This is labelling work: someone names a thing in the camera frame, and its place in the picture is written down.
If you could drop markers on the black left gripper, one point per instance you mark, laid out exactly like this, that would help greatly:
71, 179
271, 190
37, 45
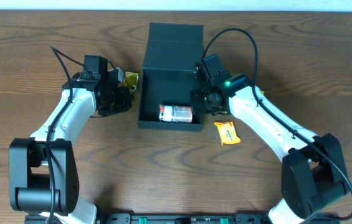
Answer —
121, 99

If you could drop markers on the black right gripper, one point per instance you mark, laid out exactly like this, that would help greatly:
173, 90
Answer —
197, 101

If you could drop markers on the orange Le-mond biscuit packet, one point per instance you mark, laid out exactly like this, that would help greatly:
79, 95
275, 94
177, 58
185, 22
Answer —
227, 132

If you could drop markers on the red Pringles can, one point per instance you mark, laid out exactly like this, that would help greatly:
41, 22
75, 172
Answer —
175, 114

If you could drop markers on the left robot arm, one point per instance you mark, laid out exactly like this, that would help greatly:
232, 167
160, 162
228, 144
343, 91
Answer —
43, 178

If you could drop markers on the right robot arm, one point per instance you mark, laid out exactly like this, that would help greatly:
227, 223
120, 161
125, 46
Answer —
313, 168

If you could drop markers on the yellow crumpled snack packet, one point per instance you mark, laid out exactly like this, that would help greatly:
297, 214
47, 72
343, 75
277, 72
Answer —
131, 81

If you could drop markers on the dark green open gift box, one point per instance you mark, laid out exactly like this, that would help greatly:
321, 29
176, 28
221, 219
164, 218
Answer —
169, 73

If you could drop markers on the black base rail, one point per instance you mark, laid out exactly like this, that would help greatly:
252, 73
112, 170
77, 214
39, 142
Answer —
240, 218

